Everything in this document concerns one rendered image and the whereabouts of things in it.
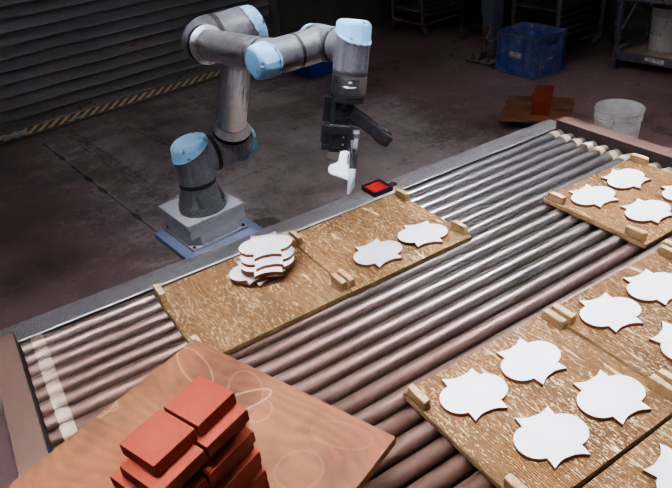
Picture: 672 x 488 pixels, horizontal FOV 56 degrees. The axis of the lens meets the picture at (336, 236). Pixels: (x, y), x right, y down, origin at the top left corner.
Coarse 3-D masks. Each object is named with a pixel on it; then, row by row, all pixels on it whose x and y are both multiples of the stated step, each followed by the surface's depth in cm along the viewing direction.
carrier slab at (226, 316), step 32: (192, 288) 168; (224, 288) 166; (256, 288) 165; (288, 288) 164; (320, 288) 162; (192, 320) 156; (224, 320) 155; (256, 320) 153; (288, 320) 152; (224, 352) 145
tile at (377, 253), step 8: (376, 240) 178; (360, 248) 175; (368, 248) 174; (376, 248) 174; (384, 248) 174; (392, 248) 173; (400, 248) 173; (360, 256) 171; (368, 256) 171; (376, 256) 171; (384, 256) 170; (392, 256) 170; (400, 256) 170; (360, 264) 169; (368, 264) 168; (376, 264) 167; (384, 264) 168
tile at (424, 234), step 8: (416, 224) 183; (424, 224) 183; (432, 224) 182; (400, 232) 180; (408, 232) 180; (416, 232) 179; (424, 232) 179; (432, 232) 178; (440, 232) 178; (400, 240) 177; (408, 240) 176; (416, 240) 176; (424, 240) 175; (432, 240) 175; (440, 240) 174
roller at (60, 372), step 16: (592, 144) 224; (560, 160) 217; (512, 176) 209; (528, 176) 211; (480, 192) 202; (432, 208) 196; (448, 208) 196; (144, 336) 155; (96, 352) 151; (112, 352) 152; (64, 368) 148; (80, 368) 149
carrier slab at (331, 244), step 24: (360, 216) 192; (384, 216) 191; (408, 216) 189; (432, 216) 188; (312, 240) 183; (336, 240) 182; (360, 240) 180; (384, 240) 179; (456, 240) 176; (336, 264) 171; (408, 264) 168; (360, 288) 161
